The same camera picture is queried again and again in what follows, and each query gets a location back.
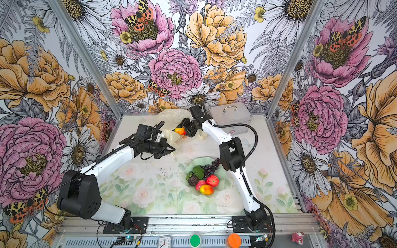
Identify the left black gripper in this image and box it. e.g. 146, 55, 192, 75
145, 137, 176, 159

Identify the red yellow mango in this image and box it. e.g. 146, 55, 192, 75
200, 185, 214, 195
174, 127, 186, 135

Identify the translucent plastic bag orange print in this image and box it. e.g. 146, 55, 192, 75
157, 108, 207, 157

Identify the dark brown mangosteen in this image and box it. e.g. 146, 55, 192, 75
187, 174, 200, 187

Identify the dark purple grape bunch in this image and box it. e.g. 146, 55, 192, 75
202, 158, 220, 179

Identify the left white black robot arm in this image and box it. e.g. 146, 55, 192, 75
57, 121, 175, 233

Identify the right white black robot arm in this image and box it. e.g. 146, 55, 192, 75
174, 105, 272, 231

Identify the green leaf fruit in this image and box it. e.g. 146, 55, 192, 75
192, 166, 205, 179

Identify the silver metal first aid case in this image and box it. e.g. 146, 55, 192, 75
210, 102, 252, 126

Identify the pink red peach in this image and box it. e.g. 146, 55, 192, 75
195, 180, 206, 191

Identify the light green wavy plate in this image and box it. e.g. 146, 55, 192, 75
185, 157, 227, 196

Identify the small white clock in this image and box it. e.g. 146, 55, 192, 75
157, 236, 172, 248

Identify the green round button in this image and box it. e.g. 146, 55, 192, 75
189, 234, 201, 248

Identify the orange round button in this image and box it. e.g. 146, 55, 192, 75
225, 233, 242, 248

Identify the pink small toy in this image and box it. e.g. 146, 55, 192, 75
291, 231, 305, 245

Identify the right black corrugated cable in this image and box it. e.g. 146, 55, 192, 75
201, 105, 276, 248

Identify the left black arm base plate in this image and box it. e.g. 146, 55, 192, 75
102, 217, 149, 235

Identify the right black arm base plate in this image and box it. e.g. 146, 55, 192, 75
232, 216, 275, 233

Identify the aluminium front rail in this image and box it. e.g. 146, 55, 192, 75
56, 213, 320, 238

